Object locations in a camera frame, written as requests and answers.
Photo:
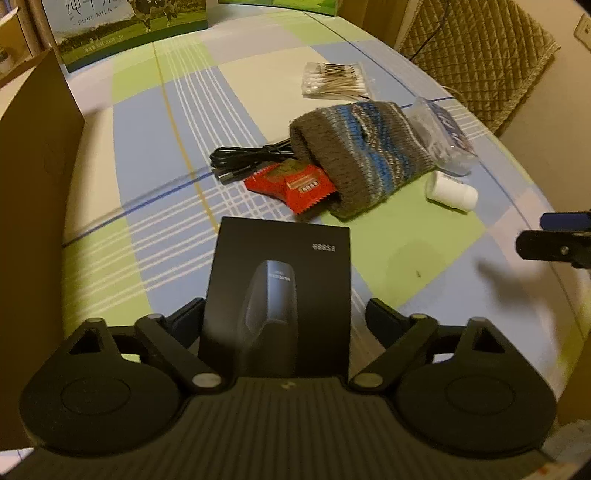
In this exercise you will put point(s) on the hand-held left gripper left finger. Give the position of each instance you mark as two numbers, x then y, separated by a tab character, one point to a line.
185	319

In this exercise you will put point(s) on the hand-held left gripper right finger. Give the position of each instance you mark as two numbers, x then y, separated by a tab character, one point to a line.
384	314

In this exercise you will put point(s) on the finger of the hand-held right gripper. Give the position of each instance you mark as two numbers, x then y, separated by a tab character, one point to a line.
549	247
565	220

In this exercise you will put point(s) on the black shaver box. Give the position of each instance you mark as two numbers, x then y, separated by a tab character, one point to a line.
277	258

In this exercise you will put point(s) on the small white bottle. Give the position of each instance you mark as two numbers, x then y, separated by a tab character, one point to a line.
450	191

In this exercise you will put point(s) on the blue and white plastic packet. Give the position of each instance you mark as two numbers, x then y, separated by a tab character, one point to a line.
445	134

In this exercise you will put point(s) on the red snack packet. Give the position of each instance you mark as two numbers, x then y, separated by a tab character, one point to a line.
300	190

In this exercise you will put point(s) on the striped knitted sock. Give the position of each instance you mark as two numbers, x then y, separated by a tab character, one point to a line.
369	157

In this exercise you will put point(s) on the brown storage box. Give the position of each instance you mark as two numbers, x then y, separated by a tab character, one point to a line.
37	184

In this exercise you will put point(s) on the checked tablecloth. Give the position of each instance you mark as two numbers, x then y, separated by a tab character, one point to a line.
138	138

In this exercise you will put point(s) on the beige quilted cover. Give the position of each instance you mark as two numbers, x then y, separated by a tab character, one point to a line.
475	55

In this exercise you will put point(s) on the cotton swab packet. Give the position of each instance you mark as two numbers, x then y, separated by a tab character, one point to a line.
334	81

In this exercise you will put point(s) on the milk carton with cow print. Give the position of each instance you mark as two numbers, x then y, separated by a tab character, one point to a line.
129	27

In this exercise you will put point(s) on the green tissue pack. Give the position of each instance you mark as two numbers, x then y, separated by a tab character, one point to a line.
286	5

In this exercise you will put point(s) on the wall socket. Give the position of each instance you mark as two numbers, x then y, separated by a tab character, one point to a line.
583	27

